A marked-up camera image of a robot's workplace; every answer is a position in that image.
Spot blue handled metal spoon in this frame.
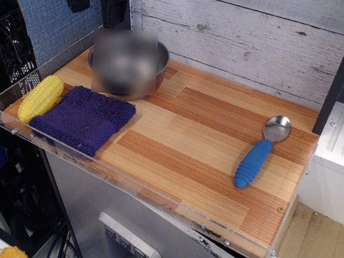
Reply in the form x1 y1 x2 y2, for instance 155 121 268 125
234 116 291 189

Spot white toy sink counter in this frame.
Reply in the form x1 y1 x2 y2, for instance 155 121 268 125
297 102 344 224

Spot yellow object bottom left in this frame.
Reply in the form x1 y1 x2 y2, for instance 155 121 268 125
0 246 28 258

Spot black plastic crate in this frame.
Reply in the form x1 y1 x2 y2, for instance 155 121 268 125
0 8 37 83

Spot yellow toy corn cob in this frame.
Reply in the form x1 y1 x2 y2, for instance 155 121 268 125
17 75 64 123

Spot clear acrylic table guard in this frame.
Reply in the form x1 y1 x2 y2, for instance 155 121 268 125
0 61 318 258

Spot stainless steel toy fridge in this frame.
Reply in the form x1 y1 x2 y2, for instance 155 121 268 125
46 152 243 258

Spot stainless steel bowl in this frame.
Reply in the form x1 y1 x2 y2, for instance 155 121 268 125
87 37 170 101

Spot purple towel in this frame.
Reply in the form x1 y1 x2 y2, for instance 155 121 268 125
29 86 136 157

